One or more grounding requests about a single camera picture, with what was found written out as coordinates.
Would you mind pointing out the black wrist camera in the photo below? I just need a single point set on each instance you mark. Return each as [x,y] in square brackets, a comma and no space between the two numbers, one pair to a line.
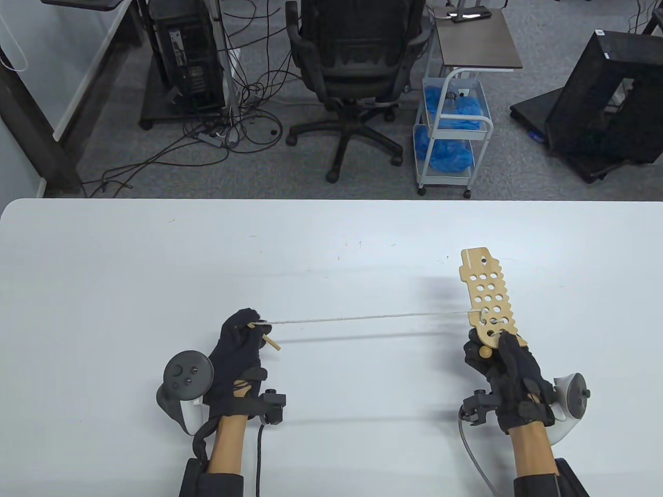
[479,406]
[272,406]

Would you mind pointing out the white panel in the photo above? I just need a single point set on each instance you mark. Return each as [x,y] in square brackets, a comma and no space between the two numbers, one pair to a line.
[88,77]

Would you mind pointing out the person's right forearm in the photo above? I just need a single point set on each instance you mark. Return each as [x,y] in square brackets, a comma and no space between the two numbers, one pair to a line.
[533,450]

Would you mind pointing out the wooden lacing needle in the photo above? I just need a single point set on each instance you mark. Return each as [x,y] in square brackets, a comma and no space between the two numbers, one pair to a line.
[271,341]

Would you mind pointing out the person's right hand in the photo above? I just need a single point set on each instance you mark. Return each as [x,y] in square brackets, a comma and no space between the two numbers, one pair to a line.
[518,383]

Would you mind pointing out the black forearm sensor pack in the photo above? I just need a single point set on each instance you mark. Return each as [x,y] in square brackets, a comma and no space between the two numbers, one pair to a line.
[567,481]
[194,479]

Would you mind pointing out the black office chair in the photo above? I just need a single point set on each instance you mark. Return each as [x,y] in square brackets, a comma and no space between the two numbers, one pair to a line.
[357,62]

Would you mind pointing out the brown side table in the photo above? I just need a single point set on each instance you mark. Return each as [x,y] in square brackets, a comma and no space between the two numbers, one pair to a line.
[476,46]

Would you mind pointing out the black computer tower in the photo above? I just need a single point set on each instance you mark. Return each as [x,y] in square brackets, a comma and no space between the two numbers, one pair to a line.
[186,57]

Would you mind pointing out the white power strip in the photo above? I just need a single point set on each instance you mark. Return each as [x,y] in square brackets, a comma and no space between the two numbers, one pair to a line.
[234,57]

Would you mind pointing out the dark desk frame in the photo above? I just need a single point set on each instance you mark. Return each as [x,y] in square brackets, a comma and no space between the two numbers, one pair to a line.
[31,129]

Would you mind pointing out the black phone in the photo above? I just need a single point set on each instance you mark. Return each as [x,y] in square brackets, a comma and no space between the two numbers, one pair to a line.
[469,16]

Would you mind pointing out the person's left forearm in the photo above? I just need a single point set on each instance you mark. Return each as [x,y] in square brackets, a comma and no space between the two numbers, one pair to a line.
[228,442]

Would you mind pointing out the person's left hand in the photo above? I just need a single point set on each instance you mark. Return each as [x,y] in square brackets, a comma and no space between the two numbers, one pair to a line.
[235,362]

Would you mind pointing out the white utility cart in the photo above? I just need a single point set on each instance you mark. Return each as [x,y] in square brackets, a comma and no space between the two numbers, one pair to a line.
[481,124]

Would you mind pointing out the grey and white controller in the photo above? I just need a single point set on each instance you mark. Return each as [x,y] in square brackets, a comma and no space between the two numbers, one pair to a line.
[186,373]
[572,401]

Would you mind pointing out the blue plastic bag pile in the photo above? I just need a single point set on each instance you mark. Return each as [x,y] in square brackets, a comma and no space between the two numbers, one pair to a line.
[466,108]
[445,155]

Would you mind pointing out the silver aluminium post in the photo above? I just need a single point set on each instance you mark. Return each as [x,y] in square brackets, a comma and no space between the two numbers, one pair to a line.
[224,52]

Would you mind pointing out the black wheeled platform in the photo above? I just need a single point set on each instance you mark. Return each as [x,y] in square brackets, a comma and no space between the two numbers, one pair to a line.
[533,111]

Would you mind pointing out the wooden crocodile lacing toy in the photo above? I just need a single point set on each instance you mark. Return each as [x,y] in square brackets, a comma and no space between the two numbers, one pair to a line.
[484,279]

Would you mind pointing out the black monitor stand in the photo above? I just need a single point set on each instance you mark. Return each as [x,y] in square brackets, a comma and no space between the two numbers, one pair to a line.
[83,3]

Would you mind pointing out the black open frame box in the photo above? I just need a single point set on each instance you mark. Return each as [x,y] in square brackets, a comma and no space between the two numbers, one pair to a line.
[585,103]

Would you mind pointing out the wooden ball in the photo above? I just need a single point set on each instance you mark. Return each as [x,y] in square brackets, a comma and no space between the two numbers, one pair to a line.
[485,352]

